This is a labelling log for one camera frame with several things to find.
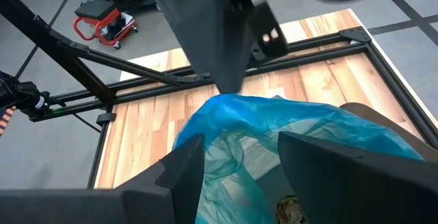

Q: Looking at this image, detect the red stool with black seat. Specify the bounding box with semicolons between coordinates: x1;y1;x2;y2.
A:
73;0;140;51

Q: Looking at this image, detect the dark grey trash bin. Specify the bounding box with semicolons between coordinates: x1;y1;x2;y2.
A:
338;102;438;163

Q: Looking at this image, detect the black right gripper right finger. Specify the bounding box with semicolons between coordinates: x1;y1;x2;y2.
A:
277;130;438;224

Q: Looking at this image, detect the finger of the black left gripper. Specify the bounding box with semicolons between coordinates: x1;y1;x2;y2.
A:
143;0;256;94
253;1;290;60

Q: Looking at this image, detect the black metal table frame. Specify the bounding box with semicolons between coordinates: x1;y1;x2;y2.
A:
0;0;438;189

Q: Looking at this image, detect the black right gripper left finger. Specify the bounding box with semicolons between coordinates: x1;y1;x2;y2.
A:
0;133;206;224

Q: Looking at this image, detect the black device with cables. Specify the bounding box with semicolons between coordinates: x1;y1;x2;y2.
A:
0;70;68;122

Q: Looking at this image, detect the orange black striped strap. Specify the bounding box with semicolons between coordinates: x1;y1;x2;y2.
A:
0;106;17;138

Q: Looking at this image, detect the brown paper trash heap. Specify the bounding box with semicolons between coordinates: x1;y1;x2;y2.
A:
275;196;309;224

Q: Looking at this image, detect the teal blue bin liner bag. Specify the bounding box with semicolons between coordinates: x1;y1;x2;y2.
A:
172;92;425;224

